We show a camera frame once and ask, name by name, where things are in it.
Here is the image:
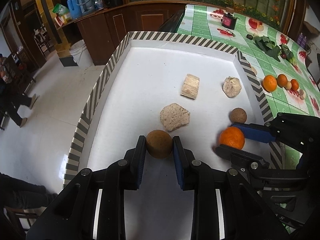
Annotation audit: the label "orange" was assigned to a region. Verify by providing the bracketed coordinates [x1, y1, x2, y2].
[277, 74, 288, 88]
[219, 126, 245, 150]
[263, 75, 277, 93]
[290, 79, 299, 91]

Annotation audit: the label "dark brown round fruit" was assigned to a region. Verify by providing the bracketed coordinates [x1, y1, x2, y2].
[229, 108, 247, 124]

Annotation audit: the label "pale ridged block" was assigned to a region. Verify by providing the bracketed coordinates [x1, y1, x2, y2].
[222, 76, 242, 98]

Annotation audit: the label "tan round longan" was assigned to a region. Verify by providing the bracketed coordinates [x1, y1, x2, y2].
[285, 81, 292, 90]

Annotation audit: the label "speckled pink sponge block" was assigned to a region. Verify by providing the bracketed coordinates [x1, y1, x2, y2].
[160, 103, 190, 132]

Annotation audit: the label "beige rectangular block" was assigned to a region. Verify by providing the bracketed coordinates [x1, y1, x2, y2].
[181, 74, 200, 100]

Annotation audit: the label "green fruit-print tablecloth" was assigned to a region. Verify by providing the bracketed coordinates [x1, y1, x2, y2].
[176, 4, 320, 170]

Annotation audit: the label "green bok choy right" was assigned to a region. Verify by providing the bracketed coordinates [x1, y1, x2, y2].
[280, 44, 297, 66]

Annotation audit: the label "green leafy vegetable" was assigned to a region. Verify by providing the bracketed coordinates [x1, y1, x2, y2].
[253, 36, 281, 62]

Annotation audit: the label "dark small fruit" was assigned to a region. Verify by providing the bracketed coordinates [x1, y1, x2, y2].
[246, 34, 253, 40]

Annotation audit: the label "purple bottles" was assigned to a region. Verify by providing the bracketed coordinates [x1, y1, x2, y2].
[297, 33, 306, 49]

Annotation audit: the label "white striped-rim tray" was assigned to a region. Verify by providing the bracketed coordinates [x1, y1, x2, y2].
[46, 31, 287, 239]

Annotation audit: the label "black pink-label jar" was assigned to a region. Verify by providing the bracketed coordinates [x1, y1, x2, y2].
[221, 12, 238, 30]

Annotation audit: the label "white bucket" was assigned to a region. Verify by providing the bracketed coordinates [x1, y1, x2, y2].
[69, 40, 93, 69]

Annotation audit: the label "wooden cabinet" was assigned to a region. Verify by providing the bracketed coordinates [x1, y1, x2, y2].
[59, 0, 187, 65]

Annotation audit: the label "blue water jug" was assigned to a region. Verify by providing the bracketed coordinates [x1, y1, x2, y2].
[67, 0, 82, 20]

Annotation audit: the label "green snack bag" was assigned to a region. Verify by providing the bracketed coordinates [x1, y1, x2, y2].
[52, 3, 72, 27]

